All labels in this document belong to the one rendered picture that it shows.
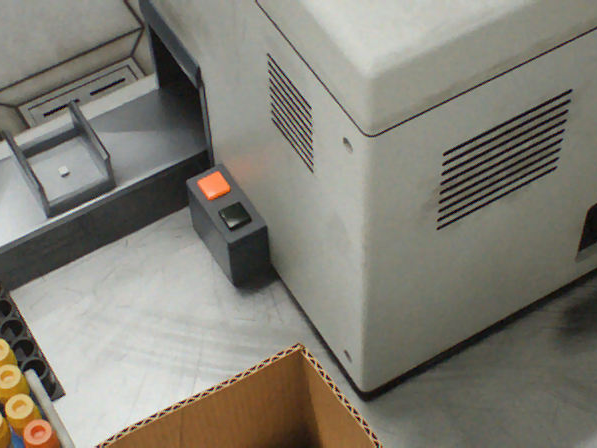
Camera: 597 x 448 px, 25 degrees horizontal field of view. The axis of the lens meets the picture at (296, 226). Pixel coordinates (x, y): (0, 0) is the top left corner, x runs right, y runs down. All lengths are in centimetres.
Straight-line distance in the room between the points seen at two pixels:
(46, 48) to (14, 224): 139
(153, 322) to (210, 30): 21
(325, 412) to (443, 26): 22
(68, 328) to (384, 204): 28
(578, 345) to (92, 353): 31
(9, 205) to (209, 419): 26
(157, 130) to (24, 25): 140
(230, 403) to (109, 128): 29
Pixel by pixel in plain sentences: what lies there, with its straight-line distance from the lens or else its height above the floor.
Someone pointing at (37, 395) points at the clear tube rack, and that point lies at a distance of 78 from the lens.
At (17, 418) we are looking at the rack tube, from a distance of 72.
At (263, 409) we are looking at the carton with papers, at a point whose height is 98.
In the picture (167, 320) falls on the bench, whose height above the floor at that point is 88.
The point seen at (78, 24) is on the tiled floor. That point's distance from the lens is 229.
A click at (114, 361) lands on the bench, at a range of 86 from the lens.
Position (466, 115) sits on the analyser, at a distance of 66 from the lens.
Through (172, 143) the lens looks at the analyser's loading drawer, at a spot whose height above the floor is 91.
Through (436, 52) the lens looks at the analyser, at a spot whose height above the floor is 117.
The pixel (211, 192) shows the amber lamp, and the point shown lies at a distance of 86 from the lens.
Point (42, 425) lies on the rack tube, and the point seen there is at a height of 99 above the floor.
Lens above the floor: 161
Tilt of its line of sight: 55 degrees down
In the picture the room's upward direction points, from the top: 3 degrees counter-clockwise
